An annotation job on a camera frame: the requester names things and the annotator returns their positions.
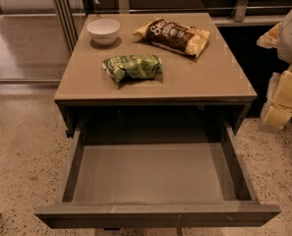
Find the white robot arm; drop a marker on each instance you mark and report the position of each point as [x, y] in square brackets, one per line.
[284, 53]

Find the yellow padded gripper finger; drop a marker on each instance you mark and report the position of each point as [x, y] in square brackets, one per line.
[277, 111]
[270, 38]

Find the tan cabinet with glass top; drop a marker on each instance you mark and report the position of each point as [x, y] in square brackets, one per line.
[213, 77]

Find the white ceramic bowl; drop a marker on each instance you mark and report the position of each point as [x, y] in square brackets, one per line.
[103, 32]

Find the green jalapeno chip bag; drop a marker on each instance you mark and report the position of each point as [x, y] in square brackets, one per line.
[137, 66]

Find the metal railing frame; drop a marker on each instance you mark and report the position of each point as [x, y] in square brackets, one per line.
[67, 13]

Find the open grey top drawer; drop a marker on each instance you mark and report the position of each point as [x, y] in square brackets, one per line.
[202, 183]

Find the brown and yellow chip bag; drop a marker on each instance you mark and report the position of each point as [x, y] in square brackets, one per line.
[174, 37]

